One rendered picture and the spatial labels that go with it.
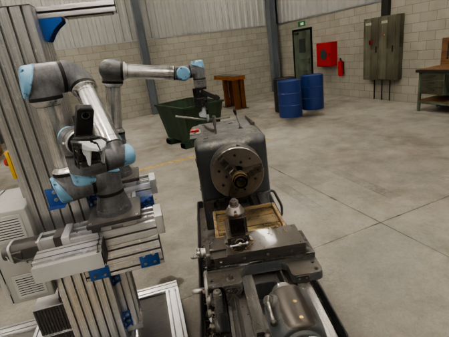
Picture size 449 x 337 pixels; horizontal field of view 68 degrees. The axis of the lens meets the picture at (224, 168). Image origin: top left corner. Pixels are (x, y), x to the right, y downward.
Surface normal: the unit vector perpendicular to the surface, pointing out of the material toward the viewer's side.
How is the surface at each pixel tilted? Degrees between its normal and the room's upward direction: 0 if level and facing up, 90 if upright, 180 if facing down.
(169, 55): 90
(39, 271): 90
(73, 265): 90
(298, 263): 0
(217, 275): 0
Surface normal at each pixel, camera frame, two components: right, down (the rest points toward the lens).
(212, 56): 0.39, 0.26
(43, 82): 0.58, 0.21
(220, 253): -0.13, -0.93
